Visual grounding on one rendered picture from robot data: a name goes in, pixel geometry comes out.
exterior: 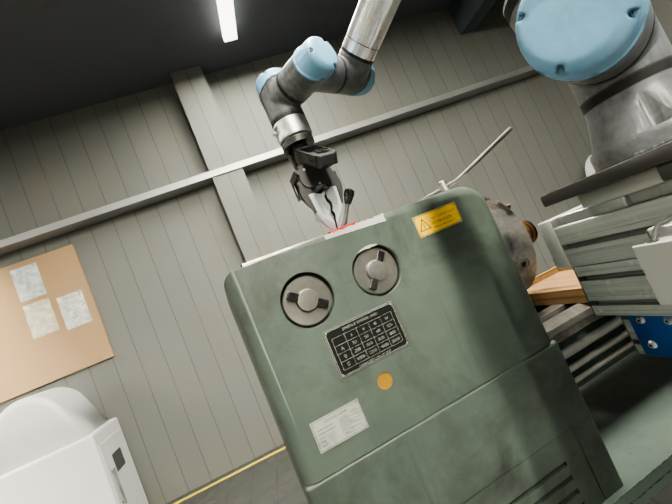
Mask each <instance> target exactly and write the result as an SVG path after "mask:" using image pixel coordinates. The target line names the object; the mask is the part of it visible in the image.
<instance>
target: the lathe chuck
mask: <svg viewBox="0 0 672 504"><path fill-rule="evenodd" d="M487 205H488V207H489V209H490V212H491V214H492V216H493V218H494V220H495V222H496V224H497V227H498V229H499V231H500V233H501V235H502V237H503V240H504V242H505V244H506V246H507V248H508V250H509V252H510V255H511V257H512V259H513V261H514V263H515V265H516V268H517V270H518V272H519V274H520V276H521V278H522V280H523V283H524V285H525V287H526V289H529V288H530V287H531V286H532V284H533V282H534V279H535V276H536V270H537V259H536V253H535V249H534V245H533V242H532V240H531V237H530V235H529V233H528V231H527V229H526V228H525V226H524V225H523V223H522V222H521V220H520V219H519V218H518V217H517V216H516V215H515V214H514V213H513V212H512V211H511V210H510V209H509V208H508V207H506V206H505V205H504V204H502V203H500V202H499V203H498V204H497V206H495V205H490V204H488V203H487ZM524 258H526V259H527V260H528V262H529V265H528V267H527V269H526V270H524V271H521V270H520V262H521V260H522V259H524Z"/></svg>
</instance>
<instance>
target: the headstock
mask: <svg viewBox="0 0 672 504"><path fill-rule="evenodd" d="M383 215H384V217H385V219H386V221H383V222H380V223H376V224H373V225H370V226H367V227H364V228H361V229H358V230H355V231H351V232H348V233H345V234H342V235H339V236H336V237H333V238H329V239H325V237H324V236H323V237H321V238H318V239H315V240H313V241H310V242H308V243H305V244H302V245H300V246H297V247H294V248H292V249H289V250H287V251H284V252H281V253H279V254H276V255H273V256H271V257H268V258H265V259H263V260H260V261H258V262H255V263H252V264H250V265H247V266H244V267H242V268H239V269H237V270H234V271H232V272H230V273H229V274H228V275H227V276H226V279H225V281H224V289H225V293H226V296H227V300H228V304H229V306H230V309H231V311H232V314H233V316H234V319H235V321H236V324H237V326H238V329H239V332H240V334H241V337H242V339H243V342H244V344H245V347H246V349H247V352H248V354H249V357H250V359H251V362H252V364H253V367H254V369H255V372H256V374H257V377H258V379H259V382H260V384H261V387H262V389H263V392H264V394H265V397H266V399H267V402H268V404H269V407H270V409H271V412H272V414H273V417H274V419H275V422H276V424H277V427H278V429H279V431H280V433H281V436H282V438H283V440H284V443H285V445H286V447H287V450H288V452H289V454H290V457H291V459H292V461H293V464H294V466H295V468H296V471H297V473H298V475H299V478H300V480H301V482H302V484H303V485H304V486H310V485H313V484H316V483H318V482H319V481H321V480H323V479H324V478H326V477H328V476H329V475H331V474H333V473H334V472H336V471H338V470H339V469H341V468H343V467H345V466H346V465H348V464H350V463H351V462H353V461H355V460H356V459H358V458H360V457H361V456H363V455H365V454H366V453H368V452H370V451H371V450H373V449H375V448H376V447H378V446H380V445H381V444H383V443H385V442H386V441H388V440H390V439H391V438H393V437H395V436H396V435H398V434H400V433H401V432H403V431H405V430H406V429H408V428H410V427H412V426H413V425H415V424H417V423H418V422H420V421H422V420H423V419H425V418H427V417H428V416H430V415H432V414H433V413H435V412H437V411H438V410H440V409H442V408H443V407H445V406H447V405H448V404H450V403H452V402H453V401H455V400H457V399H458V398H460V397H462V396H463V395H465V394H467V393H468V392H470V391H472V390H474V389H475V388H477V387H479V386H480V385H482V384H484V383H485V382H487V381H489V380H490V379H492V378H494V377H495V376H497V375H499V374H500V373H502V372H504V371H505V370H507V369H509V368H510V367H512V366H514V365H515V364H517V363H519V362H520V361H522V360H524V359H525V358H527V357H529V356H530V355H532V354H534V353H536V352H537V351H539V350H541V349H542V348H544V347H546V346H547V345H549V344H550V343H551V341H550V339H549V336H548V334H547V332H546V330H545V328H544V326H543V324H542V321H541V319H540V317H539V315H538V313H537V311H536V308H535V306H534V304H533V302H532V300H531V298H530V296H529V293H528V291H527V289H526V287H525V285H524V283H523V280H522V278H521V276H520V274H519V272H518V270H517V268H516V265H515V263H514V261H513V259H512V257H511V255H510V252H509V250H508V248H507V246H506V244H505V242H504V240H503V237H502V235H501V233H500V231H499V229H498V227H497V224H496V222H495V220H494V218H493V216H492V214H491V212H490V209H489V207H488V205H487V203H486V201H485V199H484V198H483V197H482V196H481V195H480V194H479V193H478V192H477V191H475V190H473V189H471V188H467V187H457V188H454V189H450V190H447V191H444V192H442V193H439V194H436V195H433V196H430V197H428V198H425V199H422V200H419V201H417V202H414V203H411V204H409V205H406V206H403V207H401V208H398V209H395V210H393V211H390V212H387V213H384V214H383ZM371 244H379V245H378V246H376V247H373V248H370V249H368V250H365V251H363V252H361V253H359V254H357V253H358V252H359V251H360V250H361V249H362V248H364V247H365V246H368V245H371Z"/></svg>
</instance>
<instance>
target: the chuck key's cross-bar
mask: <svg viewBox="0 0 672 504"><path fill-rule="evenodd" d="M512 130H513V128H512V127H511V126H510V127H509V128H508V129H506V130H505V131H504V132H503V133H502V134H501V135H500V136H499V137H498V138H497V139H496V140H495V141H494V142H493V143H492V144H491V145H490V146H489V147H488V148H487V149H486V150H485V151H484V152H483V153H482V154H481V155H480V156H479V157H478V158H477V159H476V160H475V161H474V162H473V163H472V164H471V165H470V166H469V167H468V168H467V169H466V170H465V171H464V172H463V173H462V174H461V175H460V176H458V177H457V178H456V179H455V180H453V181H451V182H449V183H448V184H447V187H450V186H452V185H454V184H456V183H457V182H459V181H460V180H461V179H462V178H463V177H464V176H465V175H466V174H467V173H468V172H469V171H470V170H472V169H473V168H474V167H475V166H476V165H477V164H478V163H479V162H480V161H481V160H482V159H483V158H484V157H485V156H486V155H487V154H488V153H489V152H490V151H491V150H492V149H493V148H494V147H495V146H496V145H497V144H498V143H499V142H500V141H501V140H502V139H503V138H504V137H506V136H507V135H508V134H509V133H510V132H511V131H512ZM440 192H442V189H441V188H439V189H438V190H436V191H434V192H432V193H431V194H429V195H427V196H426V197H424V198H422V199H425V198H428V197H430V196H433V195H436V194H438V193H440ZM422 199H421V200H422Z"/></svg>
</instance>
